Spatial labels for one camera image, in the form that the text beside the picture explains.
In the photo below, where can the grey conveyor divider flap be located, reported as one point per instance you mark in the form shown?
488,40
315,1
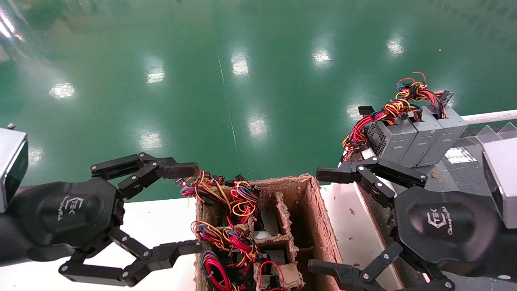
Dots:
509,131

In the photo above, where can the small brown pulp crumb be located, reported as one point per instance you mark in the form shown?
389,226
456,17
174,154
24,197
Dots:
435,174

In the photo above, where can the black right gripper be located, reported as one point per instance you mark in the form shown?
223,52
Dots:
444,226

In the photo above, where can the brown pulp cardboard tray box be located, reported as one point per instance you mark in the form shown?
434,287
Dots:
319,226

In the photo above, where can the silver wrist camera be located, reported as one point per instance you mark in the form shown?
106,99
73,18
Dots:
10,161
505,182

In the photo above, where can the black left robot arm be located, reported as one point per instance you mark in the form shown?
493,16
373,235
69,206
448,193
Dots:
8,242

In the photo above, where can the black conveyor side strip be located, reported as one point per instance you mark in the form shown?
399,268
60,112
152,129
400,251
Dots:
383,220

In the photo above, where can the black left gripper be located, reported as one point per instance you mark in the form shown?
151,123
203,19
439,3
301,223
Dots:
68,210

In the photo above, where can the dark grey conveyor belt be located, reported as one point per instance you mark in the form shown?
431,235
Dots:
460,178

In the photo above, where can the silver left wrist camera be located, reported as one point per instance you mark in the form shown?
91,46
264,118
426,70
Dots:
10,161

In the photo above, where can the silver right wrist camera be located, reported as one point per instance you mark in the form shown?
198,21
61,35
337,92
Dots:
505,182

